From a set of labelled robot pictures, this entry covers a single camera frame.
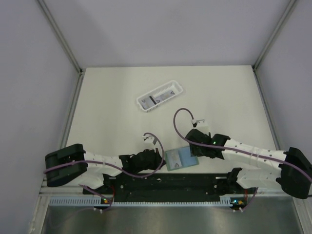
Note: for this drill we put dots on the left aluminium frame post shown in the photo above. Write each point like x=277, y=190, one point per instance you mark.
x=58, y=34

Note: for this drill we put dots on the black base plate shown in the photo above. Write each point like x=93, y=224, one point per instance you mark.
x=170, y=188

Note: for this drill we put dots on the white plastic basket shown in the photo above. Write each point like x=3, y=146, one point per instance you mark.
x=171, y=85

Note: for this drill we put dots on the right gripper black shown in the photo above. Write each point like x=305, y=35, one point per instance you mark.
x=194, y=151

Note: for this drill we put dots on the card in basket left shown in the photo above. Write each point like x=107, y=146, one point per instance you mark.
x=148, y=102

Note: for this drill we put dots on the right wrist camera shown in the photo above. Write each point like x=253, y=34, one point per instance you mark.
x=201, y=125

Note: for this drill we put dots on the card in basket right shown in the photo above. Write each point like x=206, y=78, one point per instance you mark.
x=164, y=96

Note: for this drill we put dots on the green card holder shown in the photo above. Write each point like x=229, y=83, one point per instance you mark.
x=187, y=158

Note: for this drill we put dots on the card in basket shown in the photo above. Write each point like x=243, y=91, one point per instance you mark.
x=164, y=96
x=148, y=102

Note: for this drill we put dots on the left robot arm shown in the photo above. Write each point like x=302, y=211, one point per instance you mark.
x=73, y=166

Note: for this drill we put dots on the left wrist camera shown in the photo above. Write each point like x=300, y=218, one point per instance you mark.
x=149, y=139

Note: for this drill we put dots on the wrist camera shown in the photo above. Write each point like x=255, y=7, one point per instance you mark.
x=149, y=139
x=201, y=125

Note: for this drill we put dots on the right aluminium frame post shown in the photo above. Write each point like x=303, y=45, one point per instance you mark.
x=275, y=33

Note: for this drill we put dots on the white cable duct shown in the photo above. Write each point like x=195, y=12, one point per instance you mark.
x=96, y=201

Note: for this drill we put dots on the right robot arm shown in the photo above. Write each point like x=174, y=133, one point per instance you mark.
x=288, y=170

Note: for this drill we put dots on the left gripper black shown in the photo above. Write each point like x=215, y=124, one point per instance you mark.
x=158, y=161

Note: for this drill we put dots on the aluminium frame post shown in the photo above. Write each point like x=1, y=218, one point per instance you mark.
x=58, y=34
x=275, y=33

